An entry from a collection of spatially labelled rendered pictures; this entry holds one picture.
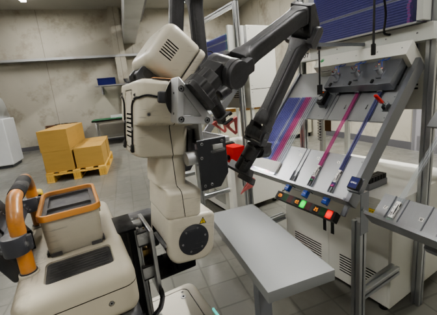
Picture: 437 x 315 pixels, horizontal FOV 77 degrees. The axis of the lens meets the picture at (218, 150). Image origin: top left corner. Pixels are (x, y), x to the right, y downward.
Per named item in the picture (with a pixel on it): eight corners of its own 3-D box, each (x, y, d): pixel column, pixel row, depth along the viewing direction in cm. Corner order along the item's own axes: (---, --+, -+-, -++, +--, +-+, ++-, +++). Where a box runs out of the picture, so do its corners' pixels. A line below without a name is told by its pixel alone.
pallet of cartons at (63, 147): (118, 157, 593) (112, 118, 575) (106, 175, 457) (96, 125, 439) (68, 164, 575) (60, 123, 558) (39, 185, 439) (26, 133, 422)
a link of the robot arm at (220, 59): (196, 70, 73) (210, 75, 70) (221, 45, 75) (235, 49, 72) (209, 94, 80) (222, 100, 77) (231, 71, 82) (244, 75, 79)
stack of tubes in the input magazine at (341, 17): (410, 22, 117) (414, -50, 111) (314, 45, 161) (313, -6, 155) (425, 23, 123) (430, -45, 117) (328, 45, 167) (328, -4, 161)
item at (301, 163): (349, 202, 111) (345, 198, 109) (250, 169, 167) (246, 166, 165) (369, 161, 114) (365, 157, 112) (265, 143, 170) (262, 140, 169)
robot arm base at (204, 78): (172, 86, 75) (190, 83, 64) (192, 66, 76) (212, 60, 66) (192, 110, 78) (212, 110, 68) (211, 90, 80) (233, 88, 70)
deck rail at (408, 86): (356, 209, 110) (348, 202, 107) (351, 207, 112) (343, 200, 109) (425, 66, 122) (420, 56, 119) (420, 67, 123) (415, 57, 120)
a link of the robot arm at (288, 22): (296, -8, 91) (324, -5, 85) (297, 32, 101) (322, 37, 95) (200, 61, 75) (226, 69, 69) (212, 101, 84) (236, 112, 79)
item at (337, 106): (389, 128, 118) (384, 121, 115) (281, 121, 174) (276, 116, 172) (419, 66, 123) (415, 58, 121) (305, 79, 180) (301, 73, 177)
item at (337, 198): (350, 207, 112) (342, 199, 108) (251, 173, 168) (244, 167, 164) (352, 204, 112) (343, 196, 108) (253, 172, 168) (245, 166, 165)
